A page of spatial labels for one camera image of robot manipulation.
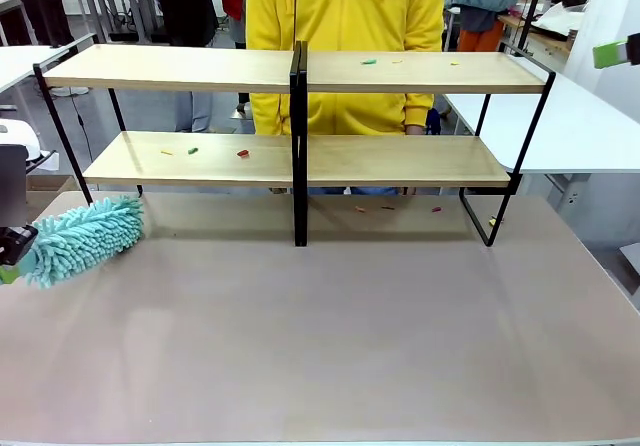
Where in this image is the black stand pole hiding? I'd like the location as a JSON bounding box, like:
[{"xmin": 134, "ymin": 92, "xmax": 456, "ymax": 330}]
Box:
[{"xmin": 516, "ymin": 0, "xmax": 547, "ymax": 52}]

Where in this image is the person in black jacket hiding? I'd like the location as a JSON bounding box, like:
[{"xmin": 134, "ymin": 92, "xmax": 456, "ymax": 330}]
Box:
[{"xmin": 151, "ymin": 0, "xmax": 222, "ymax": 134}]

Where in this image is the wooden shelf unit black frame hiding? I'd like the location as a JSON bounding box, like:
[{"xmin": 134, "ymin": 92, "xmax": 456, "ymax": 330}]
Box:
[
  {"xmin": 297, "ymin": 40, "xmax": 557, "ymax": 247},
  {"xmin": 32, "ymin": 33, "xmax": 309, "ymax": 247}
]

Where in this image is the small white table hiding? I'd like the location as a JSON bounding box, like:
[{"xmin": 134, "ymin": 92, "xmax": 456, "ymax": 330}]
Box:
[{"xmin": 0, "ymin": 44, "xmax": 70, "ymax": 95}]

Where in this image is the teal chenille duster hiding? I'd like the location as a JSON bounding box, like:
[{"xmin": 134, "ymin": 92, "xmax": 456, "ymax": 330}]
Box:
[{"xmin": 23, "ymin": 195, "xmax": 146, "ymax": 290}]

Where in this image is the left gripper body dark grey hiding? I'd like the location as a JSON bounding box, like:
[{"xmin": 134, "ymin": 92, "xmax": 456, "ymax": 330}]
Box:
[{"xmin": 0, "ymin": 144, "xmax": 30, "ymax": 228}]

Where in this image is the cardboard box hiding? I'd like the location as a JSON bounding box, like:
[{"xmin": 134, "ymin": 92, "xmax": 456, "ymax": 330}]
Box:
[{"xmin": 25, "ymin": 174, "xmax": 77, "ymax": 208}]

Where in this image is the person left forearm yellow sleeve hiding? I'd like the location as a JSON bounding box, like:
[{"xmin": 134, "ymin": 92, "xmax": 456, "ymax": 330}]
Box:
[{"xmin": 402, "ymin": 93, "xmax": 437, "ymax": 128}]

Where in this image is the person right forearm yellow sleeve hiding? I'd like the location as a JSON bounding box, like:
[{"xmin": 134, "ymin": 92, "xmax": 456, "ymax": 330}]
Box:
[{"xmin": 248, "ymin": 93, "xmax": 294, "ymax": 136}]

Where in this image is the dark hanging coat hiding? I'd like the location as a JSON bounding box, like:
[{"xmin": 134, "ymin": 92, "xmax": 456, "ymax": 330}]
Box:
[{"xmin": 16, "ymin": 0, "xmax": 75, "ymax": 48}]

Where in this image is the light wooden workbench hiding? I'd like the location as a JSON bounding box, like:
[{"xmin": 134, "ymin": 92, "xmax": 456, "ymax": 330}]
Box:
[{"xmin": 498, "ymin": 13, "xmax": 572, "ymax": 58}]

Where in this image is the black cable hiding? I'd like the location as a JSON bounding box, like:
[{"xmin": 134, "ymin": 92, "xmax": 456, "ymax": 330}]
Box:
[{"xmin": 71, "ymin": 93, "xmax": 95, "ymax": 167}]

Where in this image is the large white table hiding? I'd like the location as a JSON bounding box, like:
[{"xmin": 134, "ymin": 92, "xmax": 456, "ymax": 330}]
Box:
[{"xmin": 442, "ymin": 72, "xmax": 640, "ymax": 207}]

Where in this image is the person in yellow hoodie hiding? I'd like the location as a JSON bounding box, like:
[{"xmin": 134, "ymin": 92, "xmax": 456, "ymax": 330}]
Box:
[{"xmin": 244, "ymin": 0, "xmax": 446, "ymax": 197}]

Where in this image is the white paper sheet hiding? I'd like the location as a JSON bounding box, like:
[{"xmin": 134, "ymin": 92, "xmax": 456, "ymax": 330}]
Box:
[{"xmin": 531, "ymin": 3, "xmax": 587, "ymax": 33}]

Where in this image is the orange hanging garment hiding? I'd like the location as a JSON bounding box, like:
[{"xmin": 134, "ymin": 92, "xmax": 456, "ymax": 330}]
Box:
[{"xmin": 457, "ymin": 15, "xmax": 507, "ymax": 53}]

